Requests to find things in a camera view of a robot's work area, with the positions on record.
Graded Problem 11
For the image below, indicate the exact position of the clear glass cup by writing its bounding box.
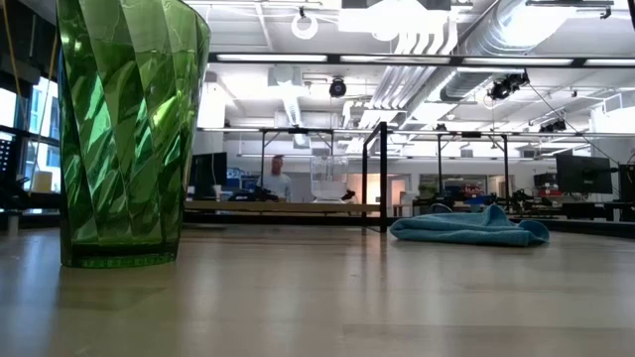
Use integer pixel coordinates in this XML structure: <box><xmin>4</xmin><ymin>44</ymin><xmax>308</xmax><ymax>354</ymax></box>
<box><xmin>310</xmin><ymin>155</ymin><xmax>350</xmax><ymax>203</ymax></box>

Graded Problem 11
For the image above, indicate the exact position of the tall green faceted cup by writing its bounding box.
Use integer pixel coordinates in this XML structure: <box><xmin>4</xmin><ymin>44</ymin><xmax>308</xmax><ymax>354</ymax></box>
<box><xmin>56</xmin><ymin>0</ymin><xmax>212</xmax><ymax>269</ymax></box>

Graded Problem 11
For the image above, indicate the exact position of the person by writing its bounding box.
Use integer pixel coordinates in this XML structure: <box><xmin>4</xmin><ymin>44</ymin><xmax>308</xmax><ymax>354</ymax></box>
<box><xmin>257</xmin><ymin>154</ymin><xmax>294</xmax><ymax>202</ymax></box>

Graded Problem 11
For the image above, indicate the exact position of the black computer monitor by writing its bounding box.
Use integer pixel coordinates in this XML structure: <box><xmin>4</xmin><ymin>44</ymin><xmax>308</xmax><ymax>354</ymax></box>
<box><xmin>190</xmin><ymin>152</ymin><xmax>228</xmax><ymax>199</ymax></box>
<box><xmin>555</xmin><ymin>154</ymin><xmax>614</xmax><ymax>195</ymax></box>

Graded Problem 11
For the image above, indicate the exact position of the blue microfibre cloth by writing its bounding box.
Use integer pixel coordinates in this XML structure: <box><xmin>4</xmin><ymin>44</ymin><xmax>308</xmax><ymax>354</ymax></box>
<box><xmin>389</xmin><ymin>204</ymin><xmax>551</xmax><ymax>248</ymax></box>

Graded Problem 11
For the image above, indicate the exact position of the black metal table frame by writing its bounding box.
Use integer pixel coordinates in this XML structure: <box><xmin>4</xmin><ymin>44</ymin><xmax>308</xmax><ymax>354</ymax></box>
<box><xmin>182</xmin><ymin>211</ymin><xmax>635</xmax><ymax>238</ymax></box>

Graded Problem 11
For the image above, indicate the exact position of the black background workstation frame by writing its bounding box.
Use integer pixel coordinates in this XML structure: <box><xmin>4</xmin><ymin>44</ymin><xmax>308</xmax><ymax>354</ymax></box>
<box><xmin>436</xmin><ymin>131</ymin><xmax>511</xmax><ymax>209</ymax></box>
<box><xmin>257</xmin><ymin>127</ymin><xmax>336</xmax><ymax>199</ymax></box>

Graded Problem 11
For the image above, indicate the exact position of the black shelf end frame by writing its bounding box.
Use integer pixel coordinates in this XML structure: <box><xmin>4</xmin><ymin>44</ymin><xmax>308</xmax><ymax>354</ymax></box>
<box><xmin>361</xmin><ymin>121</ymin><xmax>389</xmax><ymax>233</ymax></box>

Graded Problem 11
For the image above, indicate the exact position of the white hanging ring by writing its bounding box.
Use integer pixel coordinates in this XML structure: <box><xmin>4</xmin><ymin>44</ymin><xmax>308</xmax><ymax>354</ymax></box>
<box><xmin>291</xmin><ymin>12</ymin><xmax>319</xmax><ymax>41</ymax></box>

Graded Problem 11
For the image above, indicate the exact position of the black ceiling camera cluster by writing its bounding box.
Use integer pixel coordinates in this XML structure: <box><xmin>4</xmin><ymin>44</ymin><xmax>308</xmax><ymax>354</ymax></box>
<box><xmin>487</xmin><ymin>71</ymin><xmax>531</xmax><ymax>101</ymax></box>

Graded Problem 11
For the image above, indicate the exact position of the silver ventilation duct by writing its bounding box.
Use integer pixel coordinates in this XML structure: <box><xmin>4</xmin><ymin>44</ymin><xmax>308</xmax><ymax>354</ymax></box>
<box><xmin>439</xmin><ymin>0</ymin><xmax>572</xmax><ymax>103</ymax></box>

